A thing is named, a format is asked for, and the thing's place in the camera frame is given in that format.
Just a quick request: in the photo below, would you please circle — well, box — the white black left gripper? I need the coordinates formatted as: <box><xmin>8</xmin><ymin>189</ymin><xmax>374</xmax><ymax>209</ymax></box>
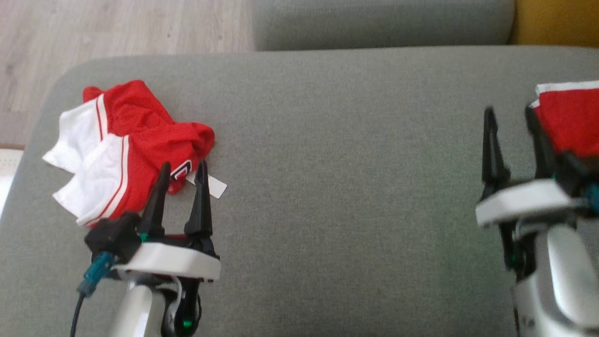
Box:
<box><xmin>115</xmin><ymin>161</ymin><xmax>220</xmax><ymax>281</ymax></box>

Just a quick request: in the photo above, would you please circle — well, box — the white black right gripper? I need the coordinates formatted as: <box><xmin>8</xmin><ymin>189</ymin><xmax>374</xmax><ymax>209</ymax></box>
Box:
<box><xmin>476</xmin><ymin>107</ymin><xmax>585</xmax><ymax>227</ymax></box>

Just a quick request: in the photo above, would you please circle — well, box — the red white garment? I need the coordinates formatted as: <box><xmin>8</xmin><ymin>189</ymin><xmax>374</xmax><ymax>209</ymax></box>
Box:
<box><xmin>531</xmin><ymin>81</ymin><xmax>599</xmax><ymax>160</ymax></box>

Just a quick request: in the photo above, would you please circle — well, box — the red white lettered jersey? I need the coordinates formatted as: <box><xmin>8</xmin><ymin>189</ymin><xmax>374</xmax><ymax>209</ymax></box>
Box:
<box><xmin>42</xmin><ymin>80</ymin><xmax>228</xmax><ymax>227</ymax></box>

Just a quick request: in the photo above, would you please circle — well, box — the wide yellow sofa back cushion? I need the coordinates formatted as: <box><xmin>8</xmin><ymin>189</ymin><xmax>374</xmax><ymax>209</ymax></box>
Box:
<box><xmin>509</xmin><ymin>0</ymin><xmax>599</xmax><ymax>47</ymax></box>

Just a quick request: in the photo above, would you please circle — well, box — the grey sofa seat cushion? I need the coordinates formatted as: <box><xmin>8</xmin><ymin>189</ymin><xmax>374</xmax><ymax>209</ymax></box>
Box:
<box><xmin>0</xmin><ymin>45</ymin><xmax>599</xmax><ymax>337</ymax></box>

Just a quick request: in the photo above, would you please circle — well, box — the white rug with brown edge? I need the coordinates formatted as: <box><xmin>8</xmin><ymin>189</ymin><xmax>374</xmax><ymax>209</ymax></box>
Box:
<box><xmin>0</xmin><ymin>147</ymin><xmax>24</xmax><ymax>218</ymax></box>

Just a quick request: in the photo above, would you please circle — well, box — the left cable with teal plug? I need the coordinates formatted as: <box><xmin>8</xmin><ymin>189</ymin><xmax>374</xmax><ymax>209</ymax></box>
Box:
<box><xmin>70</xmin><ymin>252</ymin><xmax>115</xmax><ymax>337</ymax></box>

